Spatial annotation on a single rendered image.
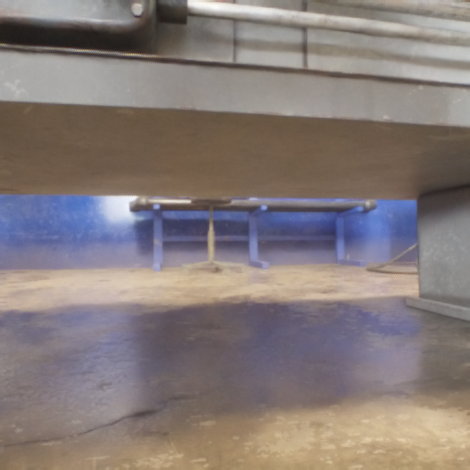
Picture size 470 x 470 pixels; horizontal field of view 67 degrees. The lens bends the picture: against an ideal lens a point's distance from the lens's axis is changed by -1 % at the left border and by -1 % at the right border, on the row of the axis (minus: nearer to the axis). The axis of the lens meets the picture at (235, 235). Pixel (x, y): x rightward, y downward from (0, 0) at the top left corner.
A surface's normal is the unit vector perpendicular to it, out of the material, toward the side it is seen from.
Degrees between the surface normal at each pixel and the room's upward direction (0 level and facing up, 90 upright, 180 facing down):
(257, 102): 90
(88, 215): 90
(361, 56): 90
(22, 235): 90
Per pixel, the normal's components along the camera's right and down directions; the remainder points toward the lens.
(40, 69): 0.18, -0.03
